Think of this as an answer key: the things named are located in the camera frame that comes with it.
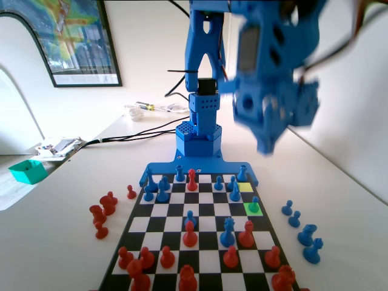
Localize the white crumpled bundle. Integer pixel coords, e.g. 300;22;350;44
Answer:
123;104;146;122

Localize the black cable bundle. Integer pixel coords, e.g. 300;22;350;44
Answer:
70;116;192;152

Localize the pile of papers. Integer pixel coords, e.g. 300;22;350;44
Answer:
34;136;88;162

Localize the white paper package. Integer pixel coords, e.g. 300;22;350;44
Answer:
156;102;190;114

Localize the blue chess knight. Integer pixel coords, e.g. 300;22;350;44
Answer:
296;224;318;247

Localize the thin black cable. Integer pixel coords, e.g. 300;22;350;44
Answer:
164;75;191;102

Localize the blue chess queen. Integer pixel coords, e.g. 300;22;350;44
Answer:
219;217;237;248

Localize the black framed map poster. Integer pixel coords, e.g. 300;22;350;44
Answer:
0;0;123;89

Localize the yellow handled screwdriver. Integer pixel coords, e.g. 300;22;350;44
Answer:
135;101;159;112

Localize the red chess rook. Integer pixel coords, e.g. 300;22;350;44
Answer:
126;259;152;291
270;264;296;291

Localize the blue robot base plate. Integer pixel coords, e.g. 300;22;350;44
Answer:
139;150;260;187

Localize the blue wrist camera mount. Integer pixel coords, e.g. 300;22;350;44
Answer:
217;79;239;95

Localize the green plastic box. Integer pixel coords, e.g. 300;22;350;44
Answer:
8;159;49;186

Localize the red chess queen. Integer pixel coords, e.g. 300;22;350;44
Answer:
178;264;198;291

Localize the red white servo wire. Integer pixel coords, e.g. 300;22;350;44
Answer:
352;0;369;35

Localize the white arched panel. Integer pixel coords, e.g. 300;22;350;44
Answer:
0;11;58;156

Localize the black white chessboard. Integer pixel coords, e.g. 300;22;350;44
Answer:
98;173;301;291

